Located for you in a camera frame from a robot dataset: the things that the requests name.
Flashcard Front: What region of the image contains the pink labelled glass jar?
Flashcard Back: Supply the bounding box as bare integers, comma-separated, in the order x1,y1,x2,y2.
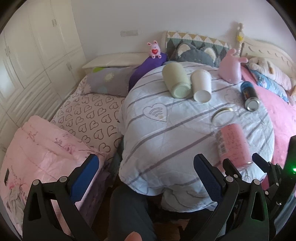
211,108,252,169

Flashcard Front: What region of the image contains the white paper cup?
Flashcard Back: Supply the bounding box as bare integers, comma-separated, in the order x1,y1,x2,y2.
191,69,212,103

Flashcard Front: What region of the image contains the pale green cup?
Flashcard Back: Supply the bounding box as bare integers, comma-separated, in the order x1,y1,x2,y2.
162,62,191,99

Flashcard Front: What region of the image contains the pink fleece blanket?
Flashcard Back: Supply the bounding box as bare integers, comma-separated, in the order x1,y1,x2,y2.
241,67,295,168

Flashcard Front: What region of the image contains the folded pink quilt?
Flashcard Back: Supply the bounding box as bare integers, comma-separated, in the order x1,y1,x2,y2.
1,115,108,235

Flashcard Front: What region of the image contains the black blue drink can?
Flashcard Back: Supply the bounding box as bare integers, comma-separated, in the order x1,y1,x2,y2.
240,81,260,112

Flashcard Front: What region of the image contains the dark trouser leg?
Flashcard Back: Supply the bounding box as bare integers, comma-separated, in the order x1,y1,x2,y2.
107,184,159,241

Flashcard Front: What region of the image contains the blue cartoon pillow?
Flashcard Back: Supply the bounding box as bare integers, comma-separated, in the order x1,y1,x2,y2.
250,70,290,103

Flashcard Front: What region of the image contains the large pink rabbit toy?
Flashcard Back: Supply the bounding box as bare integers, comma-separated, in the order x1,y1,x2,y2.
218,48,248,84

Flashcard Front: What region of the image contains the heart pattern bed sheet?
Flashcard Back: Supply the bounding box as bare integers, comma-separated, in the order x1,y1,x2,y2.
51,77,125,161

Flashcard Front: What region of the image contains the white pink plush dog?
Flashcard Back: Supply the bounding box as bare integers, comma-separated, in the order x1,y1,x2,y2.
248,57,295,97

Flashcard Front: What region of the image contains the cream wooden headboard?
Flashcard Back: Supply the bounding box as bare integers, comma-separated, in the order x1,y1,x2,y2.
235,23,295,79

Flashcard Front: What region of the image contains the grey cat face pillow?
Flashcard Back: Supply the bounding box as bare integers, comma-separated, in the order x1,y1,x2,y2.
171,43,221,68

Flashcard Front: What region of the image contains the purple pillow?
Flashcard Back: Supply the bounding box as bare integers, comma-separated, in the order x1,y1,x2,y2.
128,52,167,91

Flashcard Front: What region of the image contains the small pink bunny figure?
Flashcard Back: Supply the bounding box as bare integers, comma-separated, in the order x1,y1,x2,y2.
147,40,162,59

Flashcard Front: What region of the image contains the patchwork diamond cushion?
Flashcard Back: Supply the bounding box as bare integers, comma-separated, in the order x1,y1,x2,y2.
166,31,231,60

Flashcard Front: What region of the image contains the grey flower pillow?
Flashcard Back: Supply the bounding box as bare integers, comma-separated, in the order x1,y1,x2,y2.
82,66,137,97

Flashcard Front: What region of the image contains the cream bedside table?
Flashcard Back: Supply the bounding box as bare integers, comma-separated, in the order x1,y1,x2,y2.
82,53,149,69

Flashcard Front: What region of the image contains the white wardrobe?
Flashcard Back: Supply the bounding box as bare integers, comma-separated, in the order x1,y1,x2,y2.
1,1,86,151

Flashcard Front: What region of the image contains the white wall outlet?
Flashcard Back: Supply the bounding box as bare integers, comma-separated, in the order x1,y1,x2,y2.
120,30,139,37

